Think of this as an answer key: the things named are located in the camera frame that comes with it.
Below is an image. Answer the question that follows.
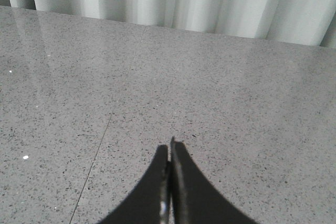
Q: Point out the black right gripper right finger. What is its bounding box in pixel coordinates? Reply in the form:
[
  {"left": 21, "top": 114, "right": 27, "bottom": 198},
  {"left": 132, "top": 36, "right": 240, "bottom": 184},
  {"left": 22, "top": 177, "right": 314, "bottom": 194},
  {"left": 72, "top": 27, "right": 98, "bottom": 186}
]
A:
[{"left": 171, "top": 138, "right": 255, "bottom": 223}]

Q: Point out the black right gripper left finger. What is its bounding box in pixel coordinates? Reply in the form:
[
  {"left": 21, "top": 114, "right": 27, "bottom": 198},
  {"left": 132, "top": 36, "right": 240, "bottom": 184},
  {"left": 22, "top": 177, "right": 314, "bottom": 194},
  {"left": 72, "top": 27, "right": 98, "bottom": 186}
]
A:
[{"left": 100, "top": 145, "right": 171, "bottom": 223}]

